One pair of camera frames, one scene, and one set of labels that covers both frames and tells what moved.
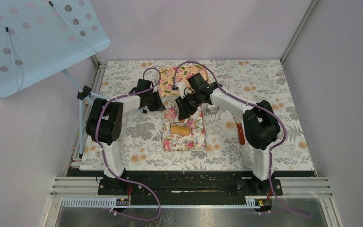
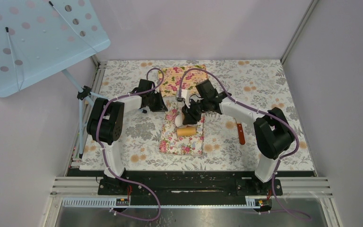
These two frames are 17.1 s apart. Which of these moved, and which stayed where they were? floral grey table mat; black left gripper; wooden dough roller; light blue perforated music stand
Moved: wooden dough roller
Stayed: black left gripper; floral grey table mat; light blue perforated music stand
